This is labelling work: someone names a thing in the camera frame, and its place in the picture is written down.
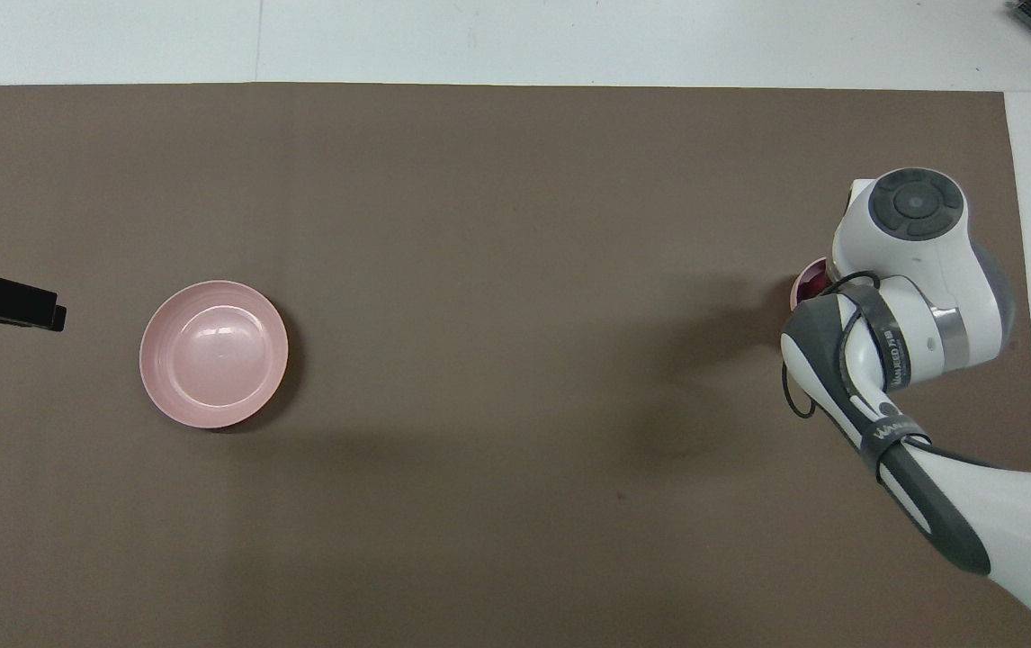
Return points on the brown table mat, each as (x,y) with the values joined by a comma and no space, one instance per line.
(524,270)

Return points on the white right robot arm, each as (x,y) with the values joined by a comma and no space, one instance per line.
(929,297)

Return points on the pink round bowl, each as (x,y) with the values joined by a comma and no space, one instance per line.
(808,270)

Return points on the dark red apple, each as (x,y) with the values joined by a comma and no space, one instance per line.
(815,288)

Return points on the pink round plate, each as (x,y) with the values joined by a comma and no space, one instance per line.
(214,355)

